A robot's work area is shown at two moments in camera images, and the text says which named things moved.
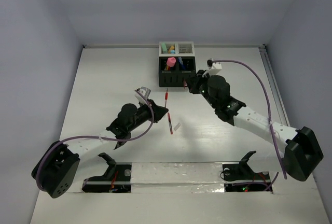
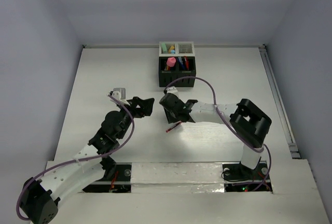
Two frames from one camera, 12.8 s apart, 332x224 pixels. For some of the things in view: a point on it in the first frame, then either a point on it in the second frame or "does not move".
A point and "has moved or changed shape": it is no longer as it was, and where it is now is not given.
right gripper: [195, 80] → [170, 117]
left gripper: [158, 111] → [144, 107]
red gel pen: [166, 97] has moved or changed shape
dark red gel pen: [170, 123] has moved or changed shape
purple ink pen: [180, 60] does not move
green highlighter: [164, 47] does not move
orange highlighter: [172, 47] does not move
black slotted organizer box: [173, 77] does not move
